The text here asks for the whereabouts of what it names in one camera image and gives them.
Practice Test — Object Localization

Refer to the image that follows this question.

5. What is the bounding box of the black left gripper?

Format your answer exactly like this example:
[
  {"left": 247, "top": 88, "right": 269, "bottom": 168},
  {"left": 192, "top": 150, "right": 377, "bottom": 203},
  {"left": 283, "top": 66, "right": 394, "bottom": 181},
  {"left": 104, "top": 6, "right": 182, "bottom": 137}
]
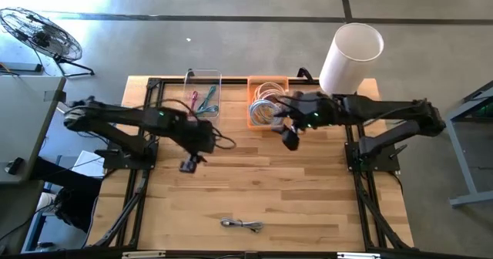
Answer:
[{"left": 179, "top": 120, "right": 217, "bottom": 174}]

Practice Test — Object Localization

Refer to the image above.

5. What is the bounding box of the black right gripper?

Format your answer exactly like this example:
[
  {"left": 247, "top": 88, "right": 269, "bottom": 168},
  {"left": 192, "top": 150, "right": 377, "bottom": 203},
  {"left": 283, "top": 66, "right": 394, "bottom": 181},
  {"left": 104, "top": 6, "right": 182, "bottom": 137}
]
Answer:
[{"left": 271, "top": 90, "right": 332, "bottom": 152}]

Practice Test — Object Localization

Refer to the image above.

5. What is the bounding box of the light blue cable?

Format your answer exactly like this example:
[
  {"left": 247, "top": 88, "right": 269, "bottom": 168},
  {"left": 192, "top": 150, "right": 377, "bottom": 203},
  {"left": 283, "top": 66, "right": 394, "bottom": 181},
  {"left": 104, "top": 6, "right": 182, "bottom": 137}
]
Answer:
[{"left": 249, "top": 99, "right": 284, "bottom": 127}]

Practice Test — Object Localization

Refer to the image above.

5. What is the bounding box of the orange plastic bin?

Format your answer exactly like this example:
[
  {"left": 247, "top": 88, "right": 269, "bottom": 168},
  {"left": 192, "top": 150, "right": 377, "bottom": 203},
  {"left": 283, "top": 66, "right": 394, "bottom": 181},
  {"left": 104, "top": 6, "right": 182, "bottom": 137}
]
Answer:
[{"left": 246, "top": 75, "right": 290, "bottom": 132}]

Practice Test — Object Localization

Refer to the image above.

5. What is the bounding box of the clear plastic container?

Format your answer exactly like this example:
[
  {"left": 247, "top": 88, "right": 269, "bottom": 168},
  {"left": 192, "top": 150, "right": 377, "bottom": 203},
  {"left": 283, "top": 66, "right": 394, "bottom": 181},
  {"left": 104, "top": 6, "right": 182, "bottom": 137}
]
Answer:
[{"left": 182, "top": 69, "right": 223, "bottom": 119}]

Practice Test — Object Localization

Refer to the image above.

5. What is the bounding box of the white shade wooden base lamp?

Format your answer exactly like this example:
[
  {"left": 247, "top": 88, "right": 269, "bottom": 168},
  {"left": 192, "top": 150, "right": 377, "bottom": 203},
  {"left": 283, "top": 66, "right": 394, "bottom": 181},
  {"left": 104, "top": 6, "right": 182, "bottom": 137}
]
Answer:
[{"left": 318, "top": 22, "right": 385, "bottom": 96}]

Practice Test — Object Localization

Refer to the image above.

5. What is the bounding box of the white paper sheet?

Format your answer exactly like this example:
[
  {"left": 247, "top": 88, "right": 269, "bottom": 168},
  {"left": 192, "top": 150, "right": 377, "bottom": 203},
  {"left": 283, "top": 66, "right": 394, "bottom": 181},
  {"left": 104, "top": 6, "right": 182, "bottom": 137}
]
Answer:
[{"left": 72, "top": 150, "right": 106, "bottom": 178}]

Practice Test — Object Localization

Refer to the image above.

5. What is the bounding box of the black bundled equipment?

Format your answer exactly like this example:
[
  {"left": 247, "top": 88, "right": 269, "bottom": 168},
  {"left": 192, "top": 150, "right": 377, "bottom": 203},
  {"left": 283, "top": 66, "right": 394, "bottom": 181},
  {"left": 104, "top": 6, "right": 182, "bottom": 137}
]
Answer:
[{"left": 52, "top": 185, "right": 102, "bottom": 234}]

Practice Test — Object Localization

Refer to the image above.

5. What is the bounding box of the grey desk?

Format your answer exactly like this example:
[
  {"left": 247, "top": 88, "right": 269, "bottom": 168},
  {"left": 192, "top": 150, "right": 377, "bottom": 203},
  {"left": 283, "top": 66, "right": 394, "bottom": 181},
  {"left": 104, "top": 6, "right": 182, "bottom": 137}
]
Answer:
[{"left": 0, "top": 75, "right": 67, "bottom": 186}]

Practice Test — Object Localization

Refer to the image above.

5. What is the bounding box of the black floor fan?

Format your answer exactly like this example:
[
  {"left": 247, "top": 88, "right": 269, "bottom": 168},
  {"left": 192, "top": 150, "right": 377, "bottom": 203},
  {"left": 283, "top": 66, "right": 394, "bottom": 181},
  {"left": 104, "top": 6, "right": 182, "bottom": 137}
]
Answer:
[{"left": 0, "top": 6, "right": 96, "bottom": 78}]

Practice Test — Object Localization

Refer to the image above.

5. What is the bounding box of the black lever handle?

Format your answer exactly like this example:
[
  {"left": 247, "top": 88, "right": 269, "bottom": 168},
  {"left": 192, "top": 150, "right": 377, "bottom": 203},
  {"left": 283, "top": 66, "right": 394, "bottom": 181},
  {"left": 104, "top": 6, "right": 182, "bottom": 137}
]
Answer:
[
  {"left": 388, "top": 143, "right": 408, "bottom": 160},
  {"left": 296, "top": 66, "right": 316, "bottom": 84}
]

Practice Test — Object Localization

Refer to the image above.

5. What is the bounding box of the black white braided cable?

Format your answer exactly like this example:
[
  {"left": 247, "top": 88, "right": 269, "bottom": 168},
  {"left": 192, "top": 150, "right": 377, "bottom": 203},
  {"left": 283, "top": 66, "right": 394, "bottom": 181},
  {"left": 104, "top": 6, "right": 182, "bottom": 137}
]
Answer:
[{"left": 220, "top": 217, "right": 265, "bottom": 234}]

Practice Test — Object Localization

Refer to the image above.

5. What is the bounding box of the black aluminium table frame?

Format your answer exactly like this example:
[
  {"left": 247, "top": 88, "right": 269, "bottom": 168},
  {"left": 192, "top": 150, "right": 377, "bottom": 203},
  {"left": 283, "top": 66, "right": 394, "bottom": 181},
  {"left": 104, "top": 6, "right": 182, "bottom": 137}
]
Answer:
[{"left": 86, "top": 76, "right": 415, "bottom": 253}]

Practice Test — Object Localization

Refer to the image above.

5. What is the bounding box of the silver metal bracket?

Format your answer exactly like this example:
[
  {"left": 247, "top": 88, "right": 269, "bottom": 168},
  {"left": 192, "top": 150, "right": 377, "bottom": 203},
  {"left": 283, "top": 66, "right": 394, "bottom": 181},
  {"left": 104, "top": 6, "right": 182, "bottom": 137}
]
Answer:
[
  {"left": 122, "top": 251, "right": 166, "bottom": 259},
  {"left": 337, "top": 252, "right": 382, "bottom": 259}
]

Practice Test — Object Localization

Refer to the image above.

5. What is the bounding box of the grey metal table frame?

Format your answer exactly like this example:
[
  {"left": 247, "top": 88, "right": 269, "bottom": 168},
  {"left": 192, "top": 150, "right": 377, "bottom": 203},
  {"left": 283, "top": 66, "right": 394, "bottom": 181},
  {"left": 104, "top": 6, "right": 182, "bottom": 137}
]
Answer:
[{"left": 424, "top": 79, "right": 493, "bottom": 208}]

